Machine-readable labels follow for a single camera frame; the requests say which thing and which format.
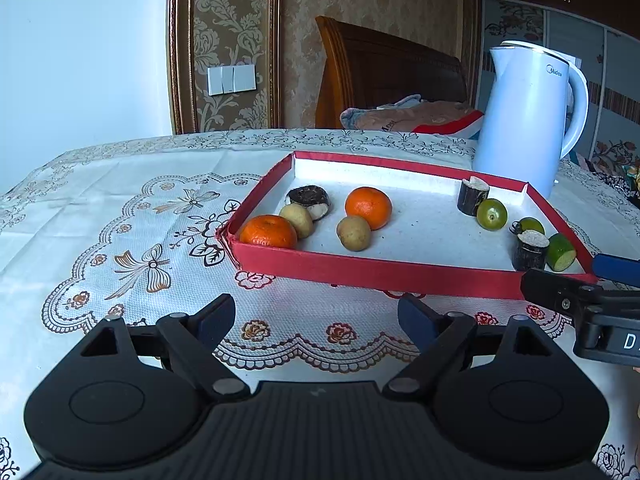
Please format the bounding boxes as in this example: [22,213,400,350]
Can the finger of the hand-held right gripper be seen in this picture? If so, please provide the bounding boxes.
[520,269,606,317]
[592,253,640,286]

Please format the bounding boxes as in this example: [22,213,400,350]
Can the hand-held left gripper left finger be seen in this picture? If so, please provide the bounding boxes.
[80,293,251,403]

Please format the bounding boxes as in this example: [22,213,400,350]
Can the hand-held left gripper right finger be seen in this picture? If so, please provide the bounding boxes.
[382,293,553,403]

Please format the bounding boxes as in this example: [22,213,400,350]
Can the cut green fruit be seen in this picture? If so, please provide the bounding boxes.
[545,232,577,273]

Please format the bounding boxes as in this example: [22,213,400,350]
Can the red cardboard tray box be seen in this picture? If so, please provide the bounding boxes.
[217,150,601,302]

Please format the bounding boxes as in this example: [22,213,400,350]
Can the orange tangerine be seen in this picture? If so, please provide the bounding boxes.
[345,186,393,231]
[239,214,299,251]

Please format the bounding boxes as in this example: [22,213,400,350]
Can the colourful patterned cloth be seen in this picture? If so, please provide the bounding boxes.
[575,157,640,191]

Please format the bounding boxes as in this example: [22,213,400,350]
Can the floral embroidered tablecloth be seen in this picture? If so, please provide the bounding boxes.
[0,129,640,480]

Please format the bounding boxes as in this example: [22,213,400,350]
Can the white electric kettle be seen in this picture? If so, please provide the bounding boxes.
[471,40,589,200]

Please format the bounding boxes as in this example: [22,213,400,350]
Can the red white striped cloth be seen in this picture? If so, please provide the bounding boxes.
[410,110,485,137]

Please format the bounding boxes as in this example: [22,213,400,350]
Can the tan plush blanket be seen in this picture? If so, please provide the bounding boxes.
[340,94,473,133]

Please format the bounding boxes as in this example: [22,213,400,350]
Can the floral sliding door wardrobe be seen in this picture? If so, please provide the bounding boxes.
[475,0,640,171]

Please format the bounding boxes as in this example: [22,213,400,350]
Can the brown wooden headboard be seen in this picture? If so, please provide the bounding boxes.
[315,15,468,130]

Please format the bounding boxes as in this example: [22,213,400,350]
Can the white wall light switch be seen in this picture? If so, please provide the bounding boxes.
[207,64,256,97]

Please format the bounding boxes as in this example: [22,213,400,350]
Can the gold wall moulding frame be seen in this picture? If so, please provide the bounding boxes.
[166,0,282,135]

